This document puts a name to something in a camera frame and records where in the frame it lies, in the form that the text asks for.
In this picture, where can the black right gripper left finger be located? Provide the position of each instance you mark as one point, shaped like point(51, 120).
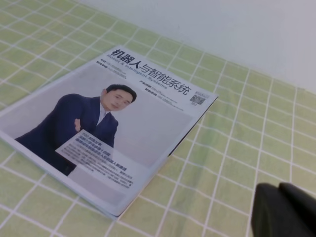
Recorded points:
point(273, 215)

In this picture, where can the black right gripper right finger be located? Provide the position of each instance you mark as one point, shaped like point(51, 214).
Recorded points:
point(303, 203)

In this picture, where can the white robotics magazine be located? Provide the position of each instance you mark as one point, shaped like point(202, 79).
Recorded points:
point(107, 127)

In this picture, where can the green checkered tablecloth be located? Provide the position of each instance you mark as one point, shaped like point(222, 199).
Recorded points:
point(260, 129)

